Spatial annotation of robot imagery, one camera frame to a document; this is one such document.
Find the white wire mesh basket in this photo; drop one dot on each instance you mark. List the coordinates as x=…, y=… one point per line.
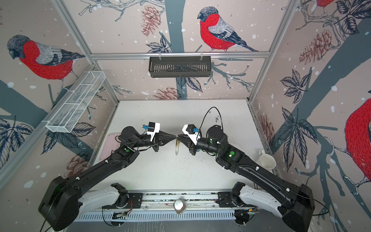
x=77, y=101

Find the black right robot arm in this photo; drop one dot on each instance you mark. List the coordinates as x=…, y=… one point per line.
x=294, y=204

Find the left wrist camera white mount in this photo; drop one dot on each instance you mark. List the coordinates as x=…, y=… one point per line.
x=152, y=128

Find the dark grey hanging shelf basket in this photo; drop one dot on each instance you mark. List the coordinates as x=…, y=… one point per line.
x=174, y=67

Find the round silver knob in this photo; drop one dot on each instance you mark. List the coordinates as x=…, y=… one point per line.
x=179, y=206

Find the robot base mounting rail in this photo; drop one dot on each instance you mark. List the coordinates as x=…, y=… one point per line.
x=172, y=206

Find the silver metal keyring carabiner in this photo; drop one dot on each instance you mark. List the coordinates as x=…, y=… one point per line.
x=177, y=144

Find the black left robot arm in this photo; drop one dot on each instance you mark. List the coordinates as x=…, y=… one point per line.
x=64, y=199

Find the white ceramic mug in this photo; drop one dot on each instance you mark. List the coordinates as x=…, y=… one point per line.
x=266, y=161

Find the pink rectangular tray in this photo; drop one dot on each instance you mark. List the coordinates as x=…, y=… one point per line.
x=111, y=144

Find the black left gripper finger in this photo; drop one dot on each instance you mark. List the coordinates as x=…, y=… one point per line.
x=163, y=140
x=166, y=135

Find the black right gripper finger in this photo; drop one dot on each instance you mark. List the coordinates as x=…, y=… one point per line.
x=185, y=141
x=183, y=137

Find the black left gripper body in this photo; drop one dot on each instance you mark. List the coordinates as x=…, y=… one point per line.
x=155, y=144

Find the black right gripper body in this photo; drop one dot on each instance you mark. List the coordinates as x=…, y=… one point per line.
x=194, y=148

